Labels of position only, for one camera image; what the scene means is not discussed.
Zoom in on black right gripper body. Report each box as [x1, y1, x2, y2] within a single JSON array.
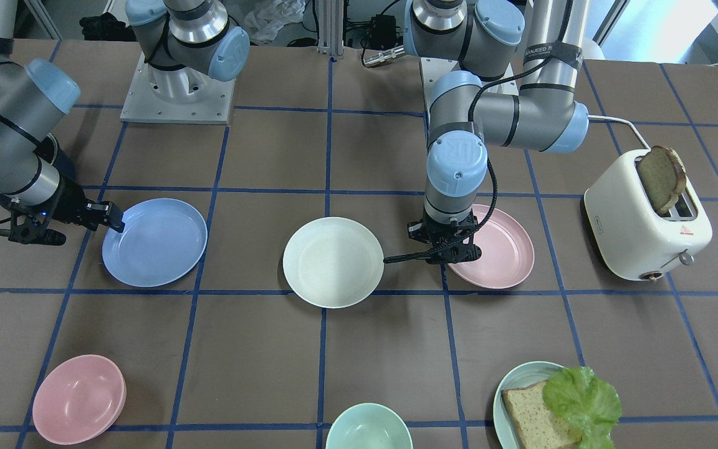
[[0, 177, 95, 246]]

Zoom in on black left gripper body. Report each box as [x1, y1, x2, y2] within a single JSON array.
[[406, 212, 482, 264]]

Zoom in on pink plate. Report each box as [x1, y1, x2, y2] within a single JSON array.
[[448, 208, 535, 290]]

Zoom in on blue plate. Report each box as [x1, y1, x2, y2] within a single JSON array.
[[102, 197, 208, 287]]

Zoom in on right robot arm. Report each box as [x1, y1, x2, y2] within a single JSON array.
[[0, 1, 251, 246]]

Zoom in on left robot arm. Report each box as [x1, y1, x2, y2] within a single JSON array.
[[384, 1, 589, 264]]

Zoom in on white plate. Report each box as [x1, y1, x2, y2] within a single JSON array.
[[282, 217, 384, 309]]

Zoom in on pink bowl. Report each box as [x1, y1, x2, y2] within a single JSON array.
[[32, 354, 127, 445]]

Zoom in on green bowl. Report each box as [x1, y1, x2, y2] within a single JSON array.
[[325, 403, 413, 448]]

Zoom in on white toaster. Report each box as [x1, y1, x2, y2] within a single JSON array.
[[582, 148, 713, 281]]

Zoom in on green plate with food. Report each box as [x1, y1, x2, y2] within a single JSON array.
[[491, 361, 563, 448]]

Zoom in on bread slice on plate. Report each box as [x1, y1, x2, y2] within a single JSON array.
[[502, 380, 582, 448]]

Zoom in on green lettuce leaf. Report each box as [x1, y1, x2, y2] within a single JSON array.
[[542, 366, 622, 448]]

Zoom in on bread slice in toaster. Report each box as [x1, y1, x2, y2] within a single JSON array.
[[636, 145, 687, 216]]

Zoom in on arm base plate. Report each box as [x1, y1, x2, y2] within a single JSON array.
[[419, 57, 457, 130], [120, 54, 236, 125]]

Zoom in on white toaster power cable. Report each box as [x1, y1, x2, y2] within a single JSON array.
[[586, 113, 651, 152]]

